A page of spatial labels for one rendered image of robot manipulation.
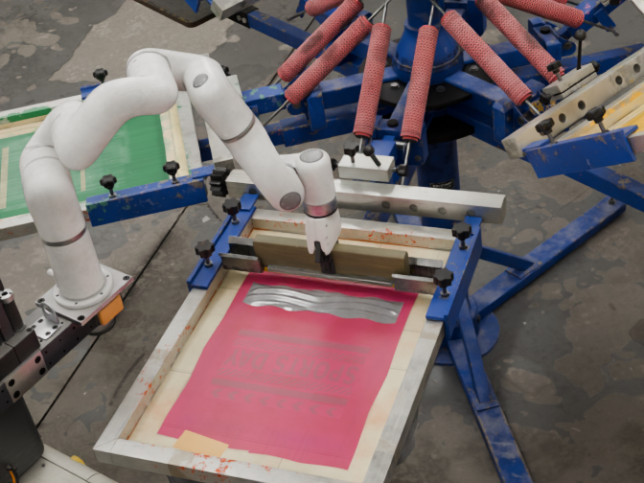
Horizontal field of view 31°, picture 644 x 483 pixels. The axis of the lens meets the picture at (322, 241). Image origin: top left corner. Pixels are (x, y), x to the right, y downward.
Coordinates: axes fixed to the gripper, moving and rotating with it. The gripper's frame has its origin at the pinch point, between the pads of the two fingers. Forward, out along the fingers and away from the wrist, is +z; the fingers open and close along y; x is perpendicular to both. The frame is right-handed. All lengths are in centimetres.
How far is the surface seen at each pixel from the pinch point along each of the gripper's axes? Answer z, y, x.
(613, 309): 102, -105, 48
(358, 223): 2.6, -16.8, 1.0
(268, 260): 0.6, 1.5, -14.5
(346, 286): 6.0, 1.2, 3.3
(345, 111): 9, -72, -21
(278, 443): 5.8, 48.0, 4.7
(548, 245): 97, -127, 23
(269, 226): 4.6, -14.7, -21.3
